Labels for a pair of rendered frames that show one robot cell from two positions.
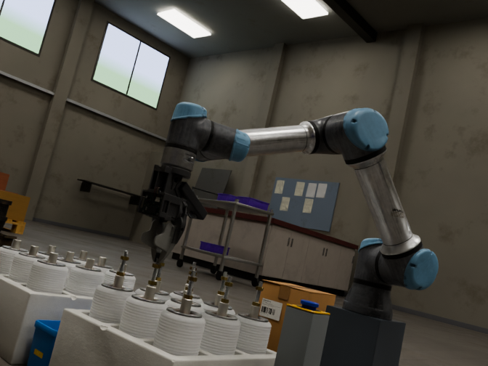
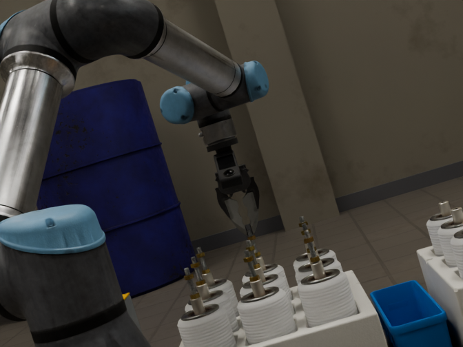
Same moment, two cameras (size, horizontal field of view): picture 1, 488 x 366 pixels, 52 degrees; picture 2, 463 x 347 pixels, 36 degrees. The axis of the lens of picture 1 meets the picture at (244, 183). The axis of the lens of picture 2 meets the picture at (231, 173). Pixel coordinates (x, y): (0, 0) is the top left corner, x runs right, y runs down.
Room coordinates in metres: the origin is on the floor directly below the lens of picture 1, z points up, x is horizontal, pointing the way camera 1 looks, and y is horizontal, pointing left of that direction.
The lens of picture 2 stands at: (2.40, -0.80, 0.54)
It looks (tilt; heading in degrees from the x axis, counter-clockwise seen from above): 2 degrees down; 143
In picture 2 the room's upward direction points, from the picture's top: 17 degrees counter-clockwise
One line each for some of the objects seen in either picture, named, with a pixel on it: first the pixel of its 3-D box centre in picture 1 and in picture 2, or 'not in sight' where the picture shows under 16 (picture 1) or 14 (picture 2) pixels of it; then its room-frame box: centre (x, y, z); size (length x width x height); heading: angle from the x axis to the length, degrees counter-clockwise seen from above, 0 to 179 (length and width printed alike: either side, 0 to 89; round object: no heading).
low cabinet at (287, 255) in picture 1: (266, 251); not in sight; (9.03, -0.66, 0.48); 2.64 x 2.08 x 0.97; 137
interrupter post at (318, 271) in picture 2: not in sight; (318, 270); (1.40, 0.08, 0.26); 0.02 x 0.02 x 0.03
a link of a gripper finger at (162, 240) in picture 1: (162, 242); (235, 215); (1.12, 0.15, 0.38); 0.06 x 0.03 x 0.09; 144
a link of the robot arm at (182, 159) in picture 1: (179, 161); (217, 133); (1.13, 0.16, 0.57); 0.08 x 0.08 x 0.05
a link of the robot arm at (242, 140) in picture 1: (221, 142); (192, 102); (1.19, 0.07, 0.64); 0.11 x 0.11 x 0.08; 25
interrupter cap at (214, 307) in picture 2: (253, 317); (200, 312); (1.25, -0.09, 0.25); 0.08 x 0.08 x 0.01
